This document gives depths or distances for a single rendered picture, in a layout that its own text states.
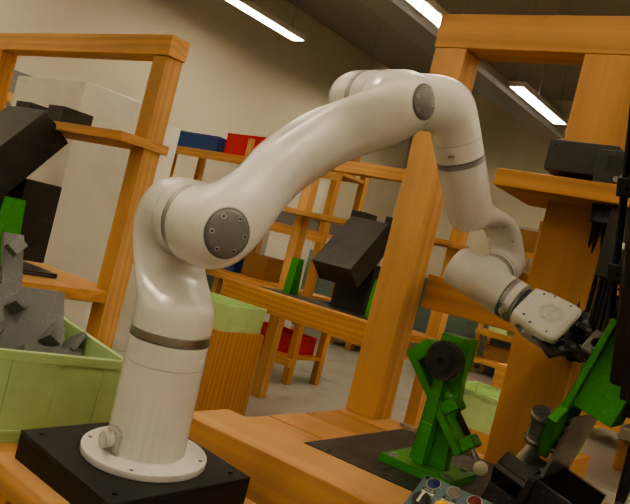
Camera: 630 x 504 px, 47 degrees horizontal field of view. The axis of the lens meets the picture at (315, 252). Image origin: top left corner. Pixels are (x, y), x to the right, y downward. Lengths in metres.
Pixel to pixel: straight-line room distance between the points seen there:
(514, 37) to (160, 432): 1.27
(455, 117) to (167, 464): 0.75
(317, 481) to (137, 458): 0.31
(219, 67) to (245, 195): 8.91
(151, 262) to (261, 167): 0.22
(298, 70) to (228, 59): 1.42
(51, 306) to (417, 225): 0.90
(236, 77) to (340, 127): 9.00
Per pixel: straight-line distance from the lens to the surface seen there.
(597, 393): 1.30
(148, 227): 1.09
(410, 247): 1.85
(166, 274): 1.10
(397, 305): 1.85
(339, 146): 1.14
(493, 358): 11.58
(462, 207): 1.37
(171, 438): 1.10
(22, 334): 1.66
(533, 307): 1.43
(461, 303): 1.87
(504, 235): 1.49
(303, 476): 1.26
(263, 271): 7.06
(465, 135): 1.33
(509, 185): 1.65
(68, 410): 1.47
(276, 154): 1.09
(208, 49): 9.78
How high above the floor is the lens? 1.26
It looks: level
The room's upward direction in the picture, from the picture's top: 14 degrees clockwise
